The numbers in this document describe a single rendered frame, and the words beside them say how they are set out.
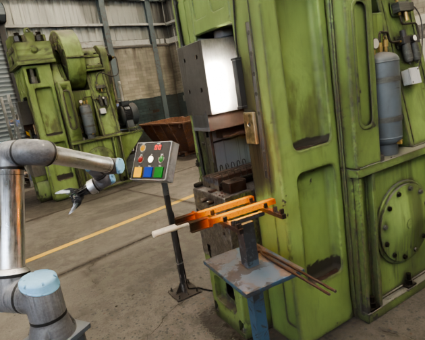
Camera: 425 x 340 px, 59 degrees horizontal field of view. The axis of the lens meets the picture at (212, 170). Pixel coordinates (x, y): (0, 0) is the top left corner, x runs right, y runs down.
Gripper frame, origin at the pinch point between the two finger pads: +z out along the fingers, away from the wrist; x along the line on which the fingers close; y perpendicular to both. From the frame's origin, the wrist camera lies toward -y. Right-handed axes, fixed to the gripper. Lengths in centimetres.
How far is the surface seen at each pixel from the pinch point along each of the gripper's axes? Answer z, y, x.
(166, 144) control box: -72, -29, 2
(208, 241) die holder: -66, 5, 66
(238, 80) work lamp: -126, 32, -13
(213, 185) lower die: -87, 11, 34
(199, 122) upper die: -98, 8, -2
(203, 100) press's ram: -106, 17, -13
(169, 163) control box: -68, -22, 14
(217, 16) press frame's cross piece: -134, 17, -48
